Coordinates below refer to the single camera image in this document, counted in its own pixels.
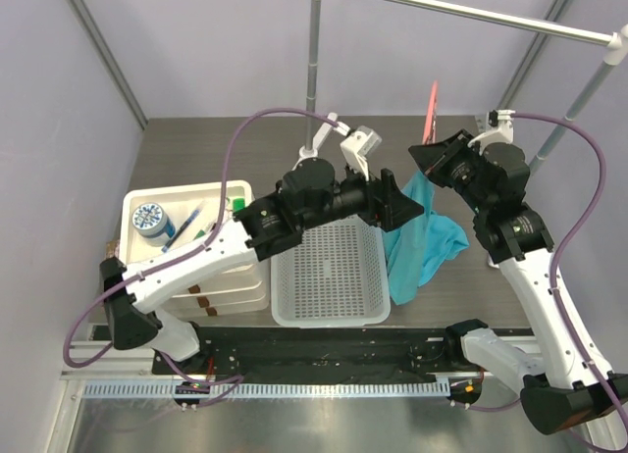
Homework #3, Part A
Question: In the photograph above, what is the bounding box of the white perforated basket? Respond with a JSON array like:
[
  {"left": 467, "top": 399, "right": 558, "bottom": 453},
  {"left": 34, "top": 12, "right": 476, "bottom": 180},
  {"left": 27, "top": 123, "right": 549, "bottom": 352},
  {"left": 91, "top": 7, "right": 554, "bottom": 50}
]
[{"left": 271, "top": 217, "right": 391, "bottom": 328}]

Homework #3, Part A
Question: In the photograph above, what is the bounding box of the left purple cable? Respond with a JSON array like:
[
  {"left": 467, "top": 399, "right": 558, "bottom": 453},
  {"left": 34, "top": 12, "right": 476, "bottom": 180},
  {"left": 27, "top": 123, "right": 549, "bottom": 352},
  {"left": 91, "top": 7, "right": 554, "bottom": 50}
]
[{"left": 63, "top": 108, "right": 344, "bottom": 369}]

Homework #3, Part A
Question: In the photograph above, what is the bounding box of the white storage bin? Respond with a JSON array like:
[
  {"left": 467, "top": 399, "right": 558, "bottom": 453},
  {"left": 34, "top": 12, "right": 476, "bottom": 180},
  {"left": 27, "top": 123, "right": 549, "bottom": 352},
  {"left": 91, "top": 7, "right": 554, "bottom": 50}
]
[{"left": 118, "top": 182, "right": 270, "bottom": 319}]

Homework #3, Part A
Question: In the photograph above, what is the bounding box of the pink clothes hanger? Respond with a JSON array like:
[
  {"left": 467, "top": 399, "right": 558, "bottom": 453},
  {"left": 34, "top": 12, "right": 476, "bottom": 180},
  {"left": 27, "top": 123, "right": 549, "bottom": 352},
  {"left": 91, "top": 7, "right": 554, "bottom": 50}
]
[{"left": 422, "top": 80, "right": 439, "bottom": 145}]

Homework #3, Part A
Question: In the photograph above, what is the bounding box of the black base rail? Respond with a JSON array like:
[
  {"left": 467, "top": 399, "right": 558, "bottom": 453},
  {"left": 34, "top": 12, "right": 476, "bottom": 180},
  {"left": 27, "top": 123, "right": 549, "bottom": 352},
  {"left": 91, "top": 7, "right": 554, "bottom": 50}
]
[{"left": 183, "top": 327, "right": 479, "bottom": 385}]

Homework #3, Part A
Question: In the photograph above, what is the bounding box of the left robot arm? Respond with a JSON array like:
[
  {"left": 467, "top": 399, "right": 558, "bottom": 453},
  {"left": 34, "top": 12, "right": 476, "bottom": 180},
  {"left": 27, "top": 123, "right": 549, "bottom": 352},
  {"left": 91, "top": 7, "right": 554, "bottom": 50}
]
[{"left": 100, "top": 159, "right": 424, "bottom": 374}]

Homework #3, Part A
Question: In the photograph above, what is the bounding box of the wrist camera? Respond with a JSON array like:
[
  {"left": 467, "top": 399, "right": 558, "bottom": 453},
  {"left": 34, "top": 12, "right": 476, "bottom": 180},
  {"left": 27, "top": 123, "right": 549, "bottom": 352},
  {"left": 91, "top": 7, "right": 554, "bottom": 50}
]
[
  {"left": 468, "top": 110, "right": 515, "bottom": 151},
  {"left": 340, "top": 126, "right": 382, "bottom": 181}
]

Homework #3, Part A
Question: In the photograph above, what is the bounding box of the blue pen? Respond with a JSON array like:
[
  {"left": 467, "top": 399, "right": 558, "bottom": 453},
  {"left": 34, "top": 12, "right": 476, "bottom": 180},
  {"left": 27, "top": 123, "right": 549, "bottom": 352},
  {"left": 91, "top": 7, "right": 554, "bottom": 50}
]
[{"left": 161, "top": 201, "right": 206, "bottom": 253}]

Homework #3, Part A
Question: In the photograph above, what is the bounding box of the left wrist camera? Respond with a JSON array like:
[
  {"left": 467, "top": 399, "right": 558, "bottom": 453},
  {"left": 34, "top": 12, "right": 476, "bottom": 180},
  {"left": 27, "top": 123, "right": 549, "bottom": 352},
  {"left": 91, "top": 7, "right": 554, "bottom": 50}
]
[{"left": 340, "top": 126, "right": 382, "bottom": 181}]

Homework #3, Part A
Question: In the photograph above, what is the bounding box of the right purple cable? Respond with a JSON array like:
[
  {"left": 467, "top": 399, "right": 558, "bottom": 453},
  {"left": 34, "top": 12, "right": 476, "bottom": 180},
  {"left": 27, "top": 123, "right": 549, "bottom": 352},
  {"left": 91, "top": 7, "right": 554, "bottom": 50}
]
[{"left": 509, "top": 112, "right": 628, "bottom": 449}]

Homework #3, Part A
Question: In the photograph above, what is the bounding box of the green highlighter marker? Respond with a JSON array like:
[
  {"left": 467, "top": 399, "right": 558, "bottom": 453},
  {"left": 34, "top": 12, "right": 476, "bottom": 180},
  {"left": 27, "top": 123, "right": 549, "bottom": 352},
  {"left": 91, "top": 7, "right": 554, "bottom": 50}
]
[{"left": 232, "top": 197, "right": 246, "bottom": 212}]

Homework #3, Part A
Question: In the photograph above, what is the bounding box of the pink snack packet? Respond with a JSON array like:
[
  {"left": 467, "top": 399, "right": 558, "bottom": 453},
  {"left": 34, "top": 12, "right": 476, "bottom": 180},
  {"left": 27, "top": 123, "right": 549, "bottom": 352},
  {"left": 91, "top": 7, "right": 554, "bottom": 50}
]
[{"left": 105, "top": 239, "right": 120, "bottom": 262}]

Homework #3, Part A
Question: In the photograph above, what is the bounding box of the blue white tape roll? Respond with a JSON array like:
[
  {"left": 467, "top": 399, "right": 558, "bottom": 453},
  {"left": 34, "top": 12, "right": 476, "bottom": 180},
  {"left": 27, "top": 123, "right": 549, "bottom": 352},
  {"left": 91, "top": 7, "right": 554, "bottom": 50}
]
[{"left": 131, "top": 202, "right": 176, "bottom": 246}]

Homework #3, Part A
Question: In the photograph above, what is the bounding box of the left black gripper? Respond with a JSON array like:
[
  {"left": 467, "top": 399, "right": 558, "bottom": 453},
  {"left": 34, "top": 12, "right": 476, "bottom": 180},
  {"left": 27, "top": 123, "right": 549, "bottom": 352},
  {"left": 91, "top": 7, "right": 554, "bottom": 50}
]
[{"left": 299, "top": 152, "right": 422, "bottom": 229}]

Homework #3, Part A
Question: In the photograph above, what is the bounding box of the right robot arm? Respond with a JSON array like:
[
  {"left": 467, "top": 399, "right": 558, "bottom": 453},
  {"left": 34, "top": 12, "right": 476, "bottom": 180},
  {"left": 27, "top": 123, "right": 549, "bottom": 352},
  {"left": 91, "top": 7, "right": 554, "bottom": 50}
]
[{"left": 409, "top": 130, "right": 627, "bottom": 434}]

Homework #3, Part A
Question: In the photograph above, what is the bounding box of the metal clothes rack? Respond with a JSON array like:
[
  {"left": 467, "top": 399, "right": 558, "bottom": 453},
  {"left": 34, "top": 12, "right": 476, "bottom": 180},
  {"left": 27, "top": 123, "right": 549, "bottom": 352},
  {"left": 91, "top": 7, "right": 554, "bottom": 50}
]
[{"left": 274, "top": 0, "right": 628, "bottom": 271}]

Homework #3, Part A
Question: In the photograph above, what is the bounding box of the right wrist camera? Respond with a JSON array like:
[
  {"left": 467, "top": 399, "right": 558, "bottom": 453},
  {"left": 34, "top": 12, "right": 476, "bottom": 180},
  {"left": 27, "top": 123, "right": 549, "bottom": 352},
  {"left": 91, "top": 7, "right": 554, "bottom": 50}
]
[{"left": 468, "top": 110, "right": 515, "bottom": 151}]

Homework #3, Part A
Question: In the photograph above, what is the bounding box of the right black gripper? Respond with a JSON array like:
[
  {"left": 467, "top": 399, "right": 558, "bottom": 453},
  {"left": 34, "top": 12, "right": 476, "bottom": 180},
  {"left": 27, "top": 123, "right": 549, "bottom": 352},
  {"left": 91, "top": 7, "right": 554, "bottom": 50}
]
[{"left": 410, "top": 129, "right": 491, "bottom": 214}]

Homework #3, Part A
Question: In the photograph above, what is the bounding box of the blue t shirt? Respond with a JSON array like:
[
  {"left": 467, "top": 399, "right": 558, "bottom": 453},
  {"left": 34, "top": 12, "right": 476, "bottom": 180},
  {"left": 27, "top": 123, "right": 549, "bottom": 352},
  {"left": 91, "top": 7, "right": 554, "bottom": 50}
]
[{"left": 383, "top": 172, "right": 469, "bottom": 305}]

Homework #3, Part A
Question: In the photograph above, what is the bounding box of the purple cable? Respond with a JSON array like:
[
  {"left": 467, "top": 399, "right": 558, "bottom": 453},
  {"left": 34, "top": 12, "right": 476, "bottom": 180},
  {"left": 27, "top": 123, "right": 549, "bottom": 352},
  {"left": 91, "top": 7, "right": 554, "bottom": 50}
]
[
  {"left": 509, "top": 112, "right": 628, "bottom": 449},
  {"left": 63, "top": 108, "right": 344, "bottom": 369}
]

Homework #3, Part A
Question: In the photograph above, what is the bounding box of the white cable duct strip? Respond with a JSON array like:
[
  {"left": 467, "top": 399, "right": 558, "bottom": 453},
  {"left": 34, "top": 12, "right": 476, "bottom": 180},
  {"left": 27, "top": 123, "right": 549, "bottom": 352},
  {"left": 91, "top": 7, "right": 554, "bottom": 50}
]
[{"left": 82, "top": 378, "right": 450, "bottom": 400}]

